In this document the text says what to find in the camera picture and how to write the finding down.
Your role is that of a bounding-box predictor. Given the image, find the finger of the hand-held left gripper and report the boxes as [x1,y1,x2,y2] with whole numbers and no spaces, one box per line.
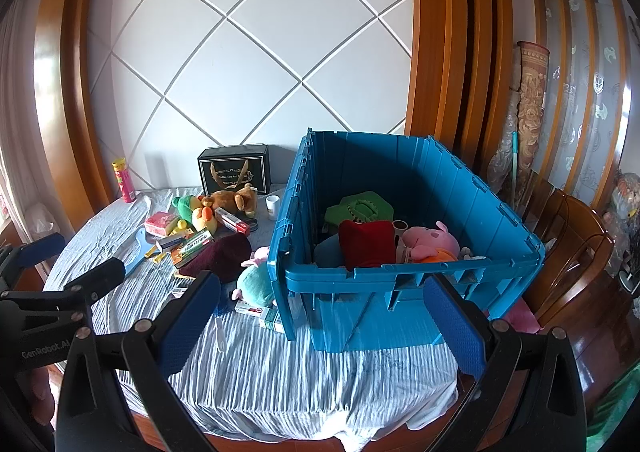
[62,257,127,305]
[0,232,67,290]

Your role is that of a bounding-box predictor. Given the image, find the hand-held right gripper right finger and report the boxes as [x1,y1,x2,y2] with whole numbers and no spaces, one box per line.
[422,273,587,452]

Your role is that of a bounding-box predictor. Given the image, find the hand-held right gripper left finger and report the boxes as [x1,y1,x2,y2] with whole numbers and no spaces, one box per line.
[54,270,236,452]

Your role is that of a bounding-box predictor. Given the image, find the blue plastic crate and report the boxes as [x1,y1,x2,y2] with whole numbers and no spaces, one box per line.
[267,129,546,352]

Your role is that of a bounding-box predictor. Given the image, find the light blue plastic paddle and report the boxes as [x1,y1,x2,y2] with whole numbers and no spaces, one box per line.
[121,227,151,278]

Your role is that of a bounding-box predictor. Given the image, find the maroon knit hat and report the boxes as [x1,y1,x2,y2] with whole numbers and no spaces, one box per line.
[178,233,252,283]

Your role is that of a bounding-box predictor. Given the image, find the teal pig plush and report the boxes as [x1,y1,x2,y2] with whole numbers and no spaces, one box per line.
[231,247,281,307]

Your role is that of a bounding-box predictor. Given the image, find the pink cloth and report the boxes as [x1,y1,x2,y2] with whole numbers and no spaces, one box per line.
[505,299,541,333]

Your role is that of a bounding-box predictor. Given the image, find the light blue striped tablecloth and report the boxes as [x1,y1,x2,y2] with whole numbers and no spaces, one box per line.
[42,185,461,452]

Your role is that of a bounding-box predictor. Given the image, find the green medicine box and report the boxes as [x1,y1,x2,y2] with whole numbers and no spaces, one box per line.
[172,227,216,263]

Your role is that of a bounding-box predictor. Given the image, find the blue white medicine box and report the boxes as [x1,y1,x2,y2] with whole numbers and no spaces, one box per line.
[156,231,196,253]

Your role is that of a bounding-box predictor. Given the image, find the small green white box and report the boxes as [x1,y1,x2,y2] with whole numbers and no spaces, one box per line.
[260,307,284,332]

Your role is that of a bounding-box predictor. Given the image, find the pink tissue pack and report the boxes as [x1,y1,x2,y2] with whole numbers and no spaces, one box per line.
[145,212,181,237]

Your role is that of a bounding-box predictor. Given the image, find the pink pig plush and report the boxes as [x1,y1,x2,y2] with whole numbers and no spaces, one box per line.
[400,221,473,263]

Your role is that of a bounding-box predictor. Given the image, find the yellow duck snowball clamp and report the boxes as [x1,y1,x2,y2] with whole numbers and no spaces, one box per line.
[145,216,190,264]

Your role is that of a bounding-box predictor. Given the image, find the red yellow can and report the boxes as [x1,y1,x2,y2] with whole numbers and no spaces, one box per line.
[111,158,137,204]

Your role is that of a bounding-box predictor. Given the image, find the red white medicine box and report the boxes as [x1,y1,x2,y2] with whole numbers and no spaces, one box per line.
[215,208,252,235]

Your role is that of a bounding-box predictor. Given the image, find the green hat duck plush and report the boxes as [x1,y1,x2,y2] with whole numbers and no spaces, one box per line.
[171,195,218,235]

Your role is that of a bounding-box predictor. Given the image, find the red cushion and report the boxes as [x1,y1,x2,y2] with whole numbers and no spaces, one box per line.
[338,219,398,269]

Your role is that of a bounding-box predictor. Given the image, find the brown plush toy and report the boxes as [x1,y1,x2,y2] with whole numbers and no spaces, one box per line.
[201,183,258,218]

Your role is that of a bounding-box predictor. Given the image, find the wooden chair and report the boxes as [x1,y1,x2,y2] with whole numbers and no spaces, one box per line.
[520,171,621,333]

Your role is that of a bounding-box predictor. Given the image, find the white sheer curtain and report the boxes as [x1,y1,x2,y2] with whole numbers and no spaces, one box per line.
[0,0,51,213]

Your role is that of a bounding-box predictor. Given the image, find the black gift box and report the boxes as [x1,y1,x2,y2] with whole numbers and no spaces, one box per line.
[196,144,271,197]

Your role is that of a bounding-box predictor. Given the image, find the bubble wrap roll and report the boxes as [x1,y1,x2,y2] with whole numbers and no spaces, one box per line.
[487,92,521,193]

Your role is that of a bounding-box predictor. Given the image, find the bagged stuffed toy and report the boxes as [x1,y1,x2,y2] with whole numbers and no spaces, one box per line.
[602,172,640,273]

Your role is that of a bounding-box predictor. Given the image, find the rolled patterned carpet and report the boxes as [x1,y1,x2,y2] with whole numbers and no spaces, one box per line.
[515,41,551,213]

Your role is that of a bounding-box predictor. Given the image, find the wooden frosted glass partition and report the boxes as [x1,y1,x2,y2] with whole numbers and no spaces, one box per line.
[524,0,637,203]

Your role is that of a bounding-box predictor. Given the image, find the teal mop handle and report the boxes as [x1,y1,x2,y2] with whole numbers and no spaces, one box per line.
[510,131,519,210]

